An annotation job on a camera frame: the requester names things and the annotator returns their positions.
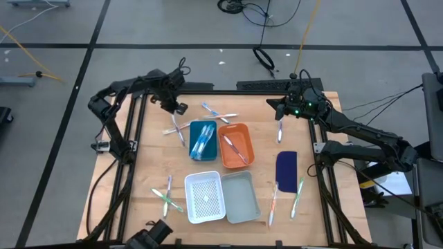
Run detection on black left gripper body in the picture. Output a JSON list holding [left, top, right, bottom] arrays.
[[151, 77, 184, 112]]

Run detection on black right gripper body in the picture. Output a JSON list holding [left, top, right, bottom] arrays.
[[275, 81, 328, 121]]

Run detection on blue toothbrush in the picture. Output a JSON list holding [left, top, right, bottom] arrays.
[[195, 124, 213, 160], [197, 124, 215, 159], [201, 102, 231, 125], [200, 124, 216, 158], [190, 124, 208, 160], [192, 124, 210, 161]]

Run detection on white perforated plastic basket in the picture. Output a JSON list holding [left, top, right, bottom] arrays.
[[183, 170, 227, 225]]

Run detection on grey plastic basket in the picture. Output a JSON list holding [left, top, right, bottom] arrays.
[[220, 170, 262, 224]]

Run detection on teal plastic basket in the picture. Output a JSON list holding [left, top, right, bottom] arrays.
[[189, 120, 218, 162]]

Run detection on black vented panel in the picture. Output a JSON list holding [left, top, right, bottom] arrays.
[[236, 77, 293, 93]]

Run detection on black flat panel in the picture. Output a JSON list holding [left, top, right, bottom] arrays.
[[183, 81, 215, 91]]

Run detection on orange plastic basket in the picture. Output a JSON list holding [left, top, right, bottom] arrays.
[[217, 122, 255, 169]]

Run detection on dark blue flat mat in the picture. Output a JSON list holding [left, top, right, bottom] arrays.
[[275, 150, 298, 194]]

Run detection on green wrapped toothbrush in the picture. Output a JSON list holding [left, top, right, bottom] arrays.
[[150, 188, 186, 212], [290, 176, 305, 220]]

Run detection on white board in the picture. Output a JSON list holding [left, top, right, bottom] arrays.
[[363, 165, 413, 197]]

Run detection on black object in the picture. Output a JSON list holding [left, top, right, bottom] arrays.
[[362, 188, 391, 209], [0, 106, 15, 125]]

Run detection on grey cabinet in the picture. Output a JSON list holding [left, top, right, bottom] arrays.
[[421, 71, 443, 160], [411, 157, 443, 248]]

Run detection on grey cart base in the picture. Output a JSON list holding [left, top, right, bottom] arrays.
[[0, 75, 37, 88], [6, 0, 72, 8]]

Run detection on black aluminium table frame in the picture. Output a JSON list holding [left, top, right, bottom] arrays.
[[82, 77, 374, 249]]

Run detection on black cable coil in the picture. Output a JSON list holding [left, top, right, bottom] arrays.
[[252, 46, 277, 80]]

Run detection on yellow cable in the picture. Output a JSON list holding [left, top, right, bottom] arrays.
[[292, 0, 322, 75], [0, 25, 66, 84]]

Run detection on black tangled cables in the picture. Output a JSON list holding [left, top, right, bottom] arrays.
[[217, 0, 302, 28]]

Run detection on black camera device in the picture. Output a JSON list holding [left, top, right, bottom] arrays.
[[123, 219, 174, 249]]

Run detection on white cable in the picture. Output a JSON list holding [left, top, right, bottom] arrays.
[[0, 0, 60, 45]]

